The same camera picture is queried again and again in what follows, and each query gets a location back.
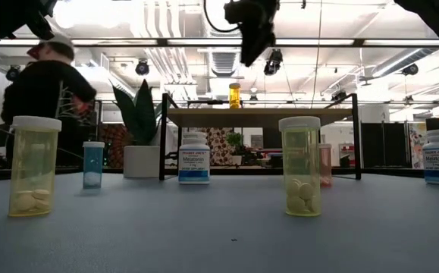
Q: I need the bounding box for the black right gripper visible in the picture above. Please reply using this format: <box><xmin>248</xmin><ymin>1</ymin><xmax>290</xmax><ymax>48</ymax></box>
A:
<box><xmin>240</xmin><ymin>0</ymin><xmax>281</xmax><ymax>67</ymax></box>

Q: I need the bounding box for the orange pill bottle white cap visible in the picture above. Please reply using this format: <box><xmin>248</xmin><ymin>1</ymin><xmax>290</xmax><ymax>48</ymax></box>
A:
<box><xmin>228</xmin><ymin>82</ymin><xmax>242</xmax><ymax>110</ymax></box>

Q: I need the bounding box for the yellow pill bottle white cap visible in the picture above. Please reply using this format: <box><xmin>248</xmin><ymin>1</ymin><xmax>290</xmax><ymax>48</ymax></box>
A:
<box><xmin>8</xmin><ymin>115</ymin><xmax>63</xmax><ymax>218</ymax></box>
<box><xmin>278</xmin><ymin>115</ymin><xmax>322</xmax><ymax>218</ymax></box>

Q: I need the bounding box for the pink pill bottle white cap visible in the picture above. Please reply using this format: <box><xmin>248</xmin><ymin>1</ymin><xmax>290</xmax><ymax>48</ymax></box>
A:
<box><xmin>318</xmin><ymin>143</ymin><xmax>333</xmax><ymax>188</ymax></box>

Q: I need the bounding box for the blue pill bottle white cap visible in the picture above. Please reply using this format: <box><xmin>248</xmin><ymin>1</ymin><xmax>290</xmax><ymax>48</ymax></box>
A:
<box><xmin>82</xmin><ymin>141</ymin><xmax>105</xmax><ymax>190</ymax></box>

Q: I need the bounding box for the black computer monitor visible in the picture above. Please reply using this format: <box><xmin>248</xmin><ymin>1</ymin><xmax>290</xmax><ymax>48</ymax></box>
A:
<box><xmin>262</xmin><ymin>127</ymin><xmax>283</xmax><ymax>149</ymax></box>

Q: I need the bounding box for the small green potted plant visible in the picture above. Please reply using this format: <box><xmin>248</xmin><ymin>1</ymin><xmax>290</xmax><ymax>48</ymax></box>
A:
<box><xmin>225</xmin><ymin>131</ymin><xmax>245</xmax><ymax>166</ymax></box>

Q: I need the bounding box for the red white patterned panel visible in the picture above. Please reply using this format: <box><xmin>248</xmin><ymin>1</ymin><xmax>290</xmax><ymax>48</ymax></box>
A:
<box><xmin>203</xmin><ymin>127</ymin><xmax>235</xmax><ymax>167</ymax></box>

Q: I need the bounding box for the green snake plant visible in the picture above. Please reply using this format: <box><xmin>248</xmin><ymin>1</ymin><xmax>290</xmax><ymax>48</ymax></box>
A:
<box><xmin>111</xmin><ymin>78</ymin><xmax>163</xmax><ymax>147</ymax></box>

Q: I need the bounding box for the long ceiling light bar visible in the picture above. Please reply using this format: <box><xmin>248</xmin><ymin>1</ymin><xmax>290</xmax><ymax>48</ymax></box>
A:
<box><xmin>0</xmin><ymin>36</ymin><xmax>439</xmax><ymax>49</ymax></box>

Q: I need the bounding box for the black room divider panel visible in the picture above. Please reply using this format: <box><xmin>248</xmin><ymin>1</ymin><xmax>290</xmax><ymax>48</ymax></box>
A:
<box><xmin>361</xmin><ymin>121</ymin><xmax>412</xmax><ymax>169</ymax></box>

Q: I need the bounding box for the white round plant pot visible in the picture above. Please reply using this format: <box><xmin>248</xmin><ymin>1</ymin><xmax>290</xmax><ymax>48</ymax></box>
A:
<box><xmin>123</xmin><ymin>145</ymin><xmax>161</xmax><ymax>179</ymax></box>

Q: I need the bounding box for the dark orange patterned panel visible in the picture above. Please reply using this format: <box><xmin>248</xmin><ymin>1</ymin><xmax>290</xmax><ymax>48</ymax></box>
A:
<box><xmin>99</xmin><ymin>124</ymin><xmax>126</xmax><ymax>169</ymax></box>

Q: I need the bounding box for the person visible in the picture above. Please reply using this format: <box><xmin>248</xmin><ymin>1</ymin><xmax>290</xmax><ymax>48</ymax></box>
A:
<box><xmin>0</xmin><ymin>33</ymin><xmax>98</xmax><ymax>168</ymax></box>

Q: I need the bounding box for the ribbed metal air duct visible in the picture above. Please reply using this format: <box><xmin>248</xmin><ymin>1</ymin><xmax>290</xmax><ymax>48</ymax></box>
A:
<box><xmin>210</xmin><ymin>49</ymin><xmax>242</xmax><ymax>79</ymax></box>

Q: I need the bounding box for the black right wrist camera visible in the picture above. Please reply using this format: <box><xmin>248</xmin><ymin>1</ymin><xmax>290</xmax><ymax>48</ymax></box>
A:
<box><xmin>224</xmin><ymin>1</ymin><xmax>245</xmax><ymax>24</ymax></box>

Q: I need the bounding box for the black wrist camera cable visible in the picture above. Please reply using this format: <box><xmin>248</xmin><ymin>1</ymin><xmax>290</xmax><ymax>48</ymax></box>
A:
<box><xmin>202</xmin><ymin>0</ymin><xmax>240</xmax><ymax>34</ymax></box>

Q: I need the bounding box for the wooden shelf black metal frame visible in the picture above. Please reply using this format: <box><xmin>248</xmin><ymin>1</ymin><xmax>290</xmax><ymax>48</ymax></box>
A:
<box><xmin>158</xmin><ymin>93</ymin><xmax>362</xmax><ymax>181</ymax></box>

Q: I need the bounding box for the colourful wall poster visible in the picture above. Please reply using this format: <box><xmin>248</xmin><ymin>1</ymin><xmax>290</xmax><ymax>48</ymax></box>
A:
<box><xmin>408</xmin><ymin>121</ymin><xmax>428</xmax><ymax>170</ymax></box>

